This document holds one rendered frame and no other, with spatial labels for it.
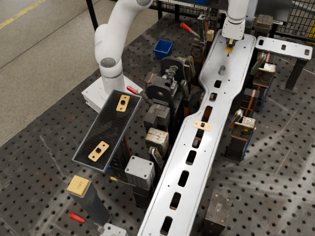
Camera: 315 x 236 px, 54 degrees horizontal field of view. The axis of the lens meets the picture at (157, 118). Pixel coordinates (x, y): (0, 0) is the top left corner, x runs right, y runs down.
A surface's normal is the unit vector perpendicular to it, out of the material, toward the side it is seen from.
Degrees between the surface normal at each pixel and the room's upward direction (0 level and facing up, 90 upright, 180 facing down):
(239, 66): 0
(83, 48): 0
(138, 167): 0
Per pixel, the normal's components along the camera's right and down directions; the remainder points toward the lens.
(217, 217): -0.05, -0.55
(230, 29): -0.36, 0.79
